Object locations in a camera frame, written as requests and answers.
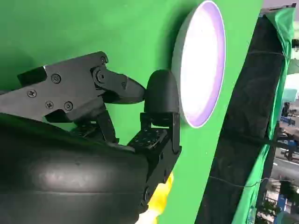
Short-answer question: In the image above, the lilac plate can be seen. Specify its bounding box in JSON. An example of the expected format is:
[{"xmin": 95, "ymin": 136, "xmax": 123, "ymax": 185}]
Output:
[{"xmin": 171, "ymin": 0, "xmax": 227, "ymax": 128}]

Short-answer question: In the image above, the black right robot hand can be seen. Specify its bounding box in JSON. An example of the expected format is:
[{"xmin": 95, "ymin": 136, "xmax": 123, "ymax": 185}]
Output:
[{"xmin": 0, "ymin": 51, "xmax": 183, "ymax": 224}]

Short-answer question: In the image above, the orange and white bread roll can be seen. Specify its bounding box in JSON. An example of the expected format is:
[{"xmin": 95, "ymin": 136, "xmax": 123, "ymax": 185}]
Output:
[{"xmin": 137, "ymin": 172, "xmax": 175, "ymax": 224}]

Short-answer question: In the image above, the green table cloth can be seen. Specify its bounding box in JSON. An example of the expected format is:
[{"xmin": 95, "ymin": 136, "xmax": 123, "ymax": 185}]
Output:
[{"xmin": 0, "ymin": 0, "xmax": 266, "ymax": 224}]

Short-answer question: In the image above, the black backdrop cloth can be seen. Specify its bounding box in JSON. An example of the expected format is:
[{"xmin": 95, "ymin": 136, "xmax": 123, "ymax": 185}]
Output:
[{"xmin": 195, "ymin": 14, "xmax": 287, "ymax": 224}]

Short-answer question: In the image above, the green hanging cloth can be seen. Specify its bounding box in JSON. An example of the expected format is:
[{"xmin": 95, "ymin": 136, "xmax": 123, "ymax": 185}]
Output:
[{"xmin": 231, "ymin": 7, "xmax": 297, "ymax": 224}]

